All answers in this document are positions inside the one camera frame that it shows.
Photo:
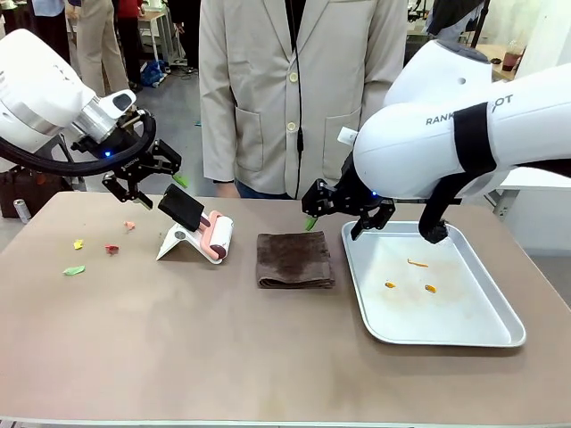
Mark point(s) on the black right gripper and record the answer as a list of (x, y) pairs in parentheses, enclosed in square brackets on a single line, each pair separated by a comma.
[(354, 196)]

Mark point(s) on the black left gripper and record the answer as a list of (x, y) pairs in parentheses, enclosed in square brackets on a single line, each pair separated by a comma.
[(127, 162)]

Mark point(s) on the brown towel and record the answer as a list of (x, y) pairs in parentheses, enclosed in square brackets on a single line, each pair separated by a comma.
[(294, 260)]

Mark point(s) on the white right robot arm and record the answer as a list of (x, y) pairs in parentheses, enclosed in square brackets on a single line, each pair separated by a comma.
[(446, 147)]

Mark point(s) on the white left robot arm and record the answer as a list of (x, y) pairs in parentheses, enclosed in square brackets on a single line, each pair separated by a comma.
[(35, 89)]

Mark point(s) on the person's right hand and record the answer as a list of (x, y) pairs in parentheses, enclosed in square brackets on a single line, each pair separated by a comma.
[(226, 189)]

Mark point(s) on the black flat rectangular device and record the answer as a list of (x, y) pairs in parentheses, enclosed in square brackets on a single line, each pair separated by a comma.
[(180, 207)]

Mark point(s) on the pink paper scrap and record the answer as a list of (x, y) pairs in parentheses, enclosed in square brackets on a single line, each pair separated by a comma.
[(129, 226)]

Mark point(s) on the white paper tag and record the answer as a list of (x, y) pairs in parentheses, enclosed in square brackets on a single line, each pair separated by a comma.
[(347, 135)]

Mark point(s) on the white folding stand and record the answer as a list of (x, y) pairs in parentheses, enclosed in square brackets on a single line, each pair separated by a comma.
[(178, 243)]

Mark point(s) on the red paper scrap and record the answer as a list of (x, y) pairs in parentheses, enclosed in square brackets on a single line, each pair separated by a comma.
[(111, 249)]

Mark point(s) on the round orange sauce stain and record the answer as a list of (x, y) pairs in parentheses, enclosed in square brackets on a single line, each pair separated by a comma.
[(430, 288), (390, 284)]

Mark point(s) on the long orange sauce stain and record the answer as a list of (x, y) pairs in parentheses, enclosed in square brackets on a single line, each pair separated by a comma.
[(417, 263)]

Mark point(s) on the pink white lint roller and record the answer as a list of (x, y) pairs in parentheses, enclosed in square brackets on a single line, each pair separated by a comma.
[(220, 234)]

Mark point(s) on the yellow paper scrap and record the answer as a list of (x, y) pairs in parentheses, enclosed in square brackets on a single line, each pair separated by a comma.
[(78, 244)]

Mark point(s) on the blue plastic bag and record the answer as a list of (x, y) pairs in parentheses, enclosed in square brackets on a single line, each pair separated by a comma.
[(154, 73)]

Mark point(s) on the green paper scrap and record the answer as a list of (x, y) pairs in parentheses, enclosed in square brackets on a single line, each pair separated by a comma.
[(73, 270)]

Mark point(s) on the dark brown bag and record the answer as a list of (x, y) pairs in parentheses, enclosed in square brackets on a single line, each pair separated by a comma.
[(27, 191)]

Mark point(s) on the silver metal tray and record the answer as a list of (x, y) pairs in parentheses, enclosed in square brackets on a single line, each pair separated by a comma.
[(428, 307)]

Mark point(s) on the silver drink can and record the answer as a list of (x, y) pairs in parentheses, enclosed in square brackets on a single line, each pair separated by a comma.
[(21, 210)]

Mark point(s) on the bystander in red top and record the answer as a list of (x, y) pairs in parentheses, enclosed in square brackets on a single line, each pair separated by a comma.
[(130, 35)]

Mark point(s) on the person in beige jacket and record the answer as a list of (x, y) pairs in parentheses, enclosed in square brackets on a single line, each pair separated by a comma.
[(267, 89)]

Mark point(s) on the bystander in beige trousers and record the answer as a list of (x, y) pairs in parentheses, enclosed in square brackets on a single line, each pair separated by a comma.
[(100, 40)]

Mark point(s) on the white side table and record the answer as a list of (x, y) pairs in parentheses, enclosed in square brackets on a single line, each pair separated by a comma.
[(526, 200)]

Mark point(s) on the bystander in dark clothes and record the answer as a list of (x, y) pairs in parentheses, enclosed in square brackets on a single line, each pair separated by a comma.
[(51, 22)]

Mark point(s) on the dark red drink cup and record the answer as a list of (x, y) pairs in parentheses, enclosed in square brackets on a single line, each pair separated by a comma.
[(510, 60)]

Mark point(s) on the black vertical pole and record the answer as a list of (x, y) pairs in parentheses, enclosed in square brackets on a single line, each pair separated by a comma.
[(478, 22)]

